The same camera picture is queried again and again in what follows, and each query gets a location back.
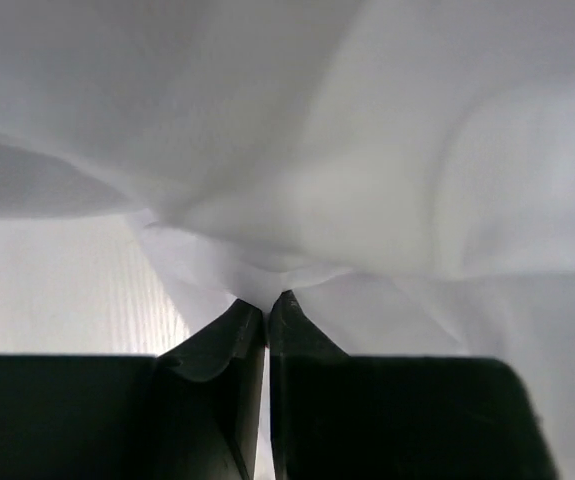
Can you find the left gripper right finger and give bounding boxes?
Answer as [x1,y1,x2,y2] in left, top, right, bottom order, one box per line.
[269,292,558,479]

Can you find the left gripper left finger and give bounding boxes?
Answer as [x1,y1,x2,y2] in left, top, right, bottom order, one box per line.
[0,301,264,479]

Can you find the white t shirt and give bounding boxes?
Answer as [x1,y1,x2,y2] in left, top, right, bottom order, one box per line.
[0,1,575,479]

